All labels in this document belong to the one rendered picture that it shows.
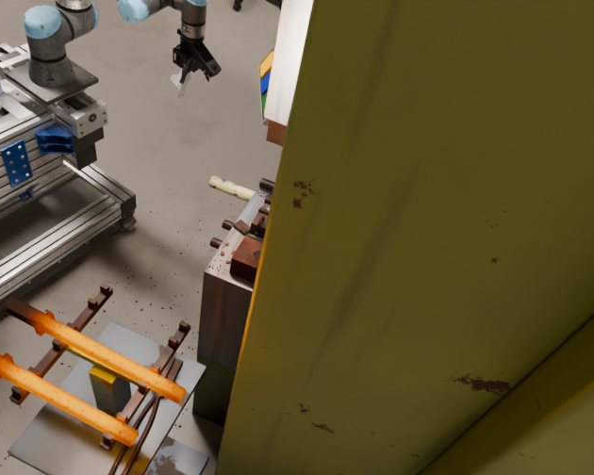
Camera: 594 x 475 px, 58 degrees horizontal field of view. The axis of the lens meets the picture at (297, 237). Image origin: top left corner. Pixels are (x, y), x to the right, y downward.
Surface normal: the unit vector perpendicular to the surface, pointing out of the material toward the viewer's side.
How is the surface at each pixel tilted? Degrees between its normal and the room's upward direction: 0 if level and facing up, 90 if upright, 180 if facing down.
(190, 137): 0
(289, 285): 90
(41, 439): 0
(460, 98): 90
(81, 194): 0
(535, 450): 90
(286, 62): 90
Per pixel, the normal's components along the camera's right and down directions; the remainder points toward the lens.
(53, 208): 0.18, -0.64
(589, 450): -0.34, 0.67
